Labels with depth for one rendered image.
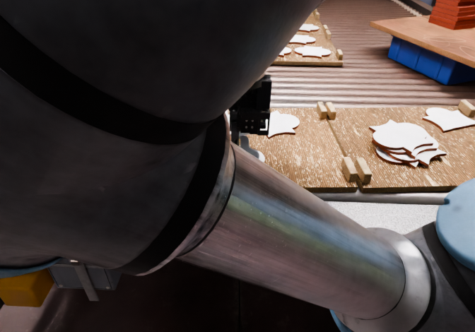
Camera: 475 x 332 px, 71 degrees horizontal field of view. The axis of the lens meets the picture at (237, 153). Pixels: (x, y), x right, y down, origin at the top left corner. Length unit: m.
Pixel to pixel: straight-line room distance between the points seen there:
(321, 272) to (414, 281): 0.14
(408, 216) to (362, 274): 0.45
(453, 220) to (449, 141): 0.59
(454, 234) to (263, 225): 0.24
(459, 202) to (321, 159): 0.43
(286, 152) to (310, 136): 0.10
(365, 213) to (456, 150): 0.33
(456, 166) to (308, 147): 0.33
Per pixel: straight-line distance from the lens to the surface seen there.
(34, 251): 0.18
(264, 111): 0.67
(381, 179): 0.78
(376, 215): 0.72
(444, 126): 1.04
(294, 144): 0.83
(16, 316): 1.85
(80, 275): 0.83
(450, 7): 1.59
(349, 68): 1.38
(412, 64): 1.45
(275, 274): 0.24
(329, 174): 0.76
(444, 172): 0.86
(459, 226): 0.41
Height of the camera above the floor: 1.40
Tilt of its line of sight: 36 degrees down
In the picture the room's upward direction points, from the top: straight up
